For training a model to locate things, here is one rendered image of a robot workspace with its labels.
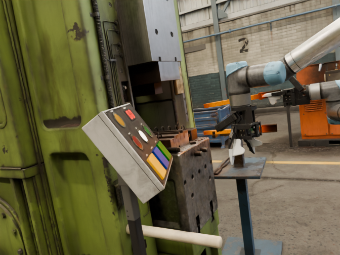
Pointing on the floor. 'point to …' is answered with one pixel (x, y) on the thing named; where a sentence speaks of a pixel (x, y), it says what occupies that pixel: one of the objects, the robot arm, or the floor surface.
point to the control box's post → (133, 220)
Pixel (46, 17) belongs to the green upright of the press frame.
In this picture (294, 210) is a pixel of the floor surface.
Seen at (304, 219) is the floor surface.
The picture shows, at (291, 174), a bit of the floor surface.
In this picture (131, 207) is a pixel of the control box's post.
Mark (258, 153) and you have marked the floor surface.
